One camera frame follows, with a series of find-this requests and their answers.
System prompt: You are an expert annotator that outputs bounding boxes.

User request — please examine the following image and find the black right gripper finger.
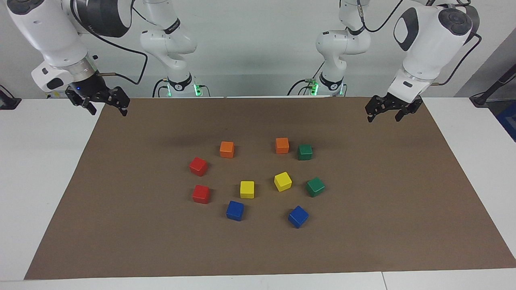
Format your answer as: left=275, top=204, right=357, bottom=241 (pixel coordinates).
left=103, top=86, right=130, bottom=117
left=65, top=89, right=97, bottom=116

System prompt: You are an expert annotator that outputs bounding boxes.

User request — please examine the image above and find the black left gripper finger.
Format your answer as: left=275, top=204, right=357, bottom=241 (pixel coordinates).
left=365, top=96, right=388, bottom=122
left=395, top=101, right=423, bottom=122

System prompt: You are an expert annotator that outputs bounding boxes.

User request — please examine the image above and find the red wooden block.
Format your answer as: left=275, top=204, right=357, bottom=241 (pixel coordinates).
left=189, top=157, right=208, bottom=177
left=192, top=185, right=210, bottom=204

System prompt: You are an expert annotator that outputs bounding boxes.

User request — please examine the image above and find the black stand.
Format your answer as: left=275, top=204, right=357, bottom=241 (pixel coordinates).
left=470, top=64, right=516, bottom=107

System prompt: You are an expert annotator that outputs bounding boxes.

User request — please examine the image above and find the blue crate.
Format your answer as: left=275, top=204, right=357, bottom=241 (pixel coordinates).
left=497, top=101, right=516, bottom=142

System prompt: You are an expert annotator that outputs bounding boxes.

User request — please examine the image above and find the blue wooden block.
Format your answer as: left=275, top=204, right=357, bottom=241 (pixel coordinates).
left=226, top=201, right=245, bottom=222
left=288, top=205, right=310, bottom=229

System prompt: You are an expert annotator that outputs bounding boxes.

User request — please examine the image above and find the brown paper mat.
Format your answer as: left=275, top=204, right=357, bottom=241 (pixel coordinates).
left=24, top=97, right=516, bottom=280

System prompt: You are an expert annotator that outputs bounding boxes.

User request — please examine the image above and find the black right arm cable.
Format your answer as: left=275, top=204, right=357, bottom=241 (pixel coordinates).
left=71, top=0, right=149, bottom=85

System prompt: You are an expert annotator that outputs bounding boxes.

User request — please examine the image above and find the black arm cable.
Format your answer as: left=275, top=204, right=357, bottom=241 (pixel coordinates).
left=357, top=0, right=482, bottom=86
left=71, top=0, right=149, bottom=85

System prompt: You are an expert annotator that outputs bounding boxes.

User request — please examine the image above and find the black right base cable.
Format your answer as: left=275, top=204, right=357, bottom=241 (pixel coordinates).
left=152, top=78, right=170, bottom=98

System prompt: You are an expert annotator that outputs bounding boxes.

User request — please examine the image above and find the black base cable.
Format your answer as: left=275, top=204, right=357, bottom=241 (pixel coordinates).
left=152, top=78, right=170, bottom=98
left=287, top=60, right=325, bottom=96

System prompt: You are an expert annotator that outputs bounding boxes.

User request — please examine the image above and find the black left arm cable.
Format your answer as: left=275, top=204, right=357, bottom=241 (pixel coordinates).
left=357, top=0, right=482, bottom=86

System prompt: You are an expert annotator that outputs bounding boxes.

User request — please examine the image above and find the black clamp mount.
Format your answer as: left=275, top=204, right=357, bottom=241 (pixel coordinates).
left=0, top=85, right=21, bottom=110

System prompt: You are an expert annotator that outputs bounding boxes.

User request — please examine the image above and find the black left base cable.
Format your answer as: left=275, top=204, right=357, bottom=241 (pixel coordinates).
left=287, top=60, right=325, bottom=96

